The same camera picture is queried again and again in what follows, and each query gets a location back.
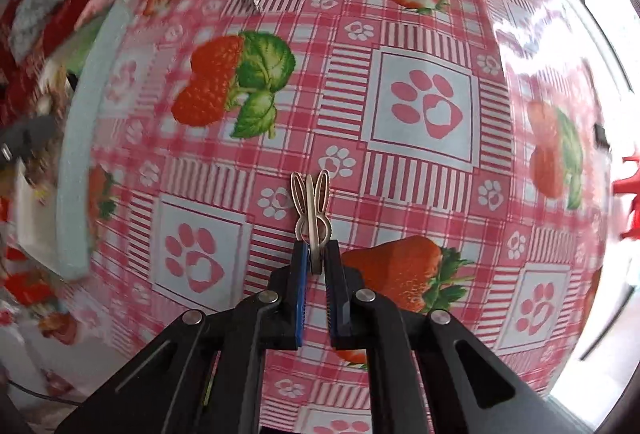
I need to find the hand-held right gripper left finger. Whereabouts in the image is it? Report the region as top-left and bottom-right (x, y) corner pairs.
(52, 240), (309, 434)

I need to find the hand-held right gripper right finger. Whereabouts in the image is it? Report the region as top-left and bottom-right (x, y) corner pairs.
(324, 240), (597, 434)

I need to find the red plastic stool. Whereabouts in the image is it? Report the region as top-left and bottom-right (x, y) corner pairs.
(607, 153), (640, 242)

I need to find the red printed blanket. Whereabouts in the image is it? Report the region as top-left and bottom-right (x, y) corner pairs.
(0, 0), (168, 127)

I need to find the black cable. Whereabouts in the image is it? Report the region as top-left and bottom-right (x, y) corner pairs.
(7, 376), (78, 405)

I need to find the white foam box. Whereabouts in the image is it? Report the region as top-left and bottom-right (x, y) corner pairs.
(12, 6), (137, 286)

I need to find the pink strawberry print tablecloth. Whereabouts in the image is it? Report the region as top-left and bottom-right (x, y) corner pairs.
(50, 0), (620, 434)

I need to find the gold bunny ear hair clip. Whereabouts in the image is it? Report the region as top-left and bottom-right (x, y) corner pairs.
(291, 169), (334, 276)

